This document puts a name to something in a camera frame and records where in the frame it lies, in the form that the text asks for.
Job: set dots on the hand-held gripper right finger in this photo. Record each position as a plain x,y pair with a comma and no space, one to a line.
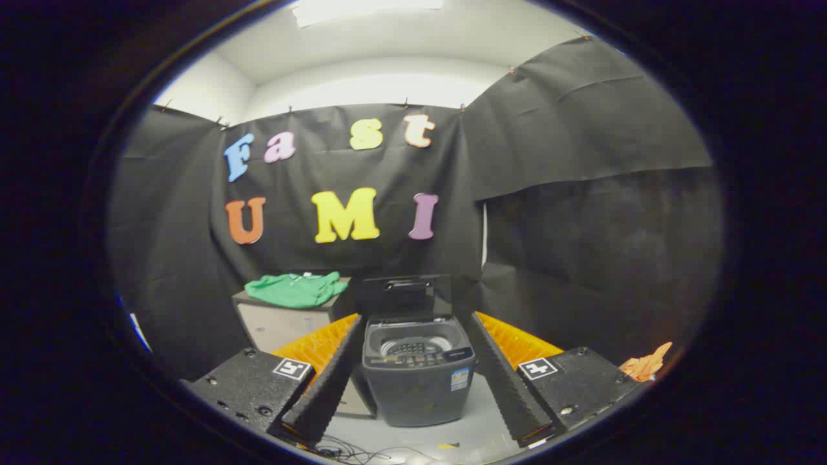
501,381

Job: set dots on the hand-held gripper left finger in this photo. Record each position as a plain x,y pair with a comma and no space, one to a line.
336,374

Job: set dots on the dark grey washing machine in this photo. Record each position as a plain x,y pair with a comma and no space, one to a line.
417,394

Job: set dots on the green shirt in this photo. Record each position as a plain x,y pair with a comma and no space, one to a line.
294,289

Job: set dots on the black washing machine lid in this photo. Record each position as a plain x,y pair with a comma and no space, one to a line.
400,298

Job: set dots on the grey cabinet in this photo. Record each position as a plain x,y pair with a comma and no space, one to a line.
278,326

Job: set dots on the orange cloth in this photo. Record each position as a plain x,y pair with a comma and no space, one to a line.
643,367

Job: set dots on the black backdrop cloth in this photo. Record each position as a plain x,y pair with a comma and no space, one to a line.
310,174

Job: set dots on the ceiling light panel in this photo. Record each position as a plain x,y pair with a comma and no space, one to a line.
362,9

